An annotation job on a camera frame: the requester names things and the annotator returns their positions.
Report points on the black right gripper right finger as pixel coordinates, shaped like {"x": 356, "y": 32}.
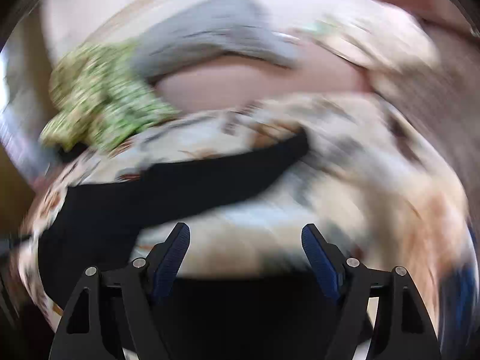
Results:
{"x": 383, "y": 307}

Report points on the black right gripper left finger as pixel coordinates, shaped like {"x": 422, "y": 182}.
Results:
{"x": 104, "y": 304}

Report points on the black pants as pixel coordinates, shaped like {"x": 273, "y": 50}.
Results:
{"x": 110, "y": 225}

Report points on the cream leaf-pattern fleece blanket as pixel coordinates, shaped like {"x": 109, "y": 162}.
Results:
{"x": 372, "y": 182}

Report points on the green patterned quilt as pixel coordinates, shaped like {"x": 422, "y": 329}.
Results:
{"x": 100, "y": 100}

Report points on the pink bed sheet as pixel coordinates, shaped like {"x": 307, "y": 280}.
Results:
{"x": 234, "y": 80}

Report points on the cream floral pillow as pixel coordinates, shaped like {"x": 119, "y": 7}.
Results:
{"x": 377, "y": 36}

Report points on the grey quilted pillow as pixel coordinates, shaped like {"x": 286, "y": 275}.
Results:
{"x": 208, "y": 30}

